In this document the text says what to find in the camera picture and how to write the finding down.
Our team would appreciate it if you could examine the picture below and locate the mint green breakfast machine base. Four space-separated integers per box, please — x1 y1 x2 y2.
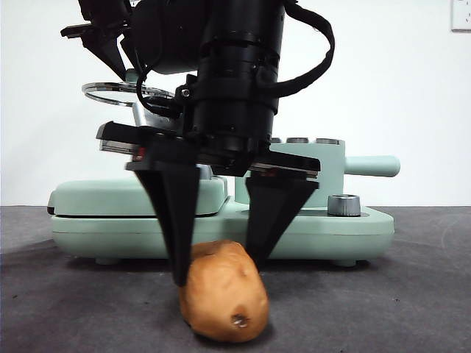
50 194 395 266

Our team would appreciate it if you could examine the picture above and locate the black sleeved cable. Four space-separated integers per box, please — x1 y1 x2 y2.
274 1 336 102

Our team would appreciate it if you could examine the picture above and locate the pale grey right wrist camera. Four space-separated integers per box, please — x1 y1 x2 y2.
131 101 177 129

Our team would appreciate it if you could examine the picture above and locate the glass lid with green knob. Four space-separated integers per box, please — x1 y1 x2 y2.
81 69 177 108

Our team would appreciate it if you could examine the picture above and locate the silver control knob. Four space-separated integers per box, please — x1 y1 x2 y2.
326 193 361 217

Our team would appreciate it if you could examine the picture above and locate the mint green griddle cover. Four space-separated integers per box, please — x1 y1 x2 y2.
47 176 229 218

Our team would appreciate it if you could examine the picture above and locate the mint green pot with handle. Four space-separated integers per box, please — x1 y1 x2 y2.
235 141 401 211

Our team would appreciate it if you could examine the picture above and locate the white wall socket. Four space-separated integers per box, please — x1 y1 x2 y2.
450 0 471 32

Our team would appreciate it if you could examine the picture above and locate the brown potato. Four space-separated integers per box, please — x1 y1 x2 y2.
179 239 269 343

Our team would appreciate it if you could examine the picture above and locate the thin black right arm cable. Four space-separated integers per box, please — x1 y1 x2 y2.
135 47 183 118

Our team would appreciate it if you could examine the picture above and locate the silver steel steamer tray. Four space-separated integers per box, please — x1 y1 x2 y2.
270 137 341 146

